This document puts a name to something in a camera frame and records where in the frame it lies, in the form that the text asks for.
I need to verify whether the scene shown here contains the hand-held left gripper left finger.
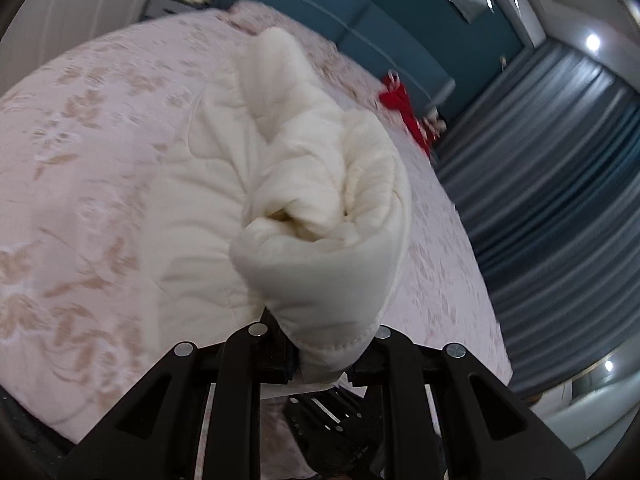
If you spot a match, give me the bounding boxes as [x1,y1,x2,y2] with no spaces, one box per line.
[59,323,302,480]

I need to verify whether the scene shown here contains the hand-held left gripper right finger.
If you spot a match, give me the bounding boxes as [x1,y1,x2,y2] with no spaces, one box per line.
[349,325,587,480]

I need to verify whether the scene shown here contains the cream white quilted blanket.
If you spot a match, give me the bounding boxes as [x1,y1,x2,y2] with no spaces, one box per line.
[149,25,414,394]

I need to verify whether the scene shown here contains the plush toys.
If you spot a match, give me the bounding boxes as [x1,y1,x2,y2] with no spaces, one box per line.
[422,112,449,139]

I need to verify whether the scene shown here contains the grey blue curtain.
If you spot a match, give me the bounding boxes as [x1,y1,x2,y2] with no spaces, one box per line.
[432,42,640,402]

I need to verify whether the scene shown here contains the red garment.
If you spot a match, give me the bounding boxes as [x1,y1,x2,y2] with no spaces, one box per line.
[377,72,439,157]

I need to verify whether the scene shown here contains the bed with pink floral cover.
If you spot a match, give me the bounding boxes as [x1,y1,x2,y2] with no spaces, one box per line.
[0,0,514,477]

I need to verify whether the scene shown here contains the teal upholstered headboard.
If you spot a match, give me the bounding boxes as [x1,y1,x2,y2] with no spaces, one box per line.
[220,0,457,111]

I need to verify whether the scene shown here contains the pink floral pillow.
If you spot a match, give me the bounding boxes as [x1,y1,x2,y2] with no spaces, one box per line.
[227,0,283,38]

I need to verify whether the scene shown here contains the grey nightstand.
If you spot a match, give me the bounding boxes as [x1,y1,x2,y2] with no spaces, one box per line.
[145,0,212,22]

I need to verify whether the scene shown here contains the white wardrobe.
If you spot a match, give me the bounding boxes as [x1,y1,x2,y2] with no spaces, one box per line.
[0,0,176,48]

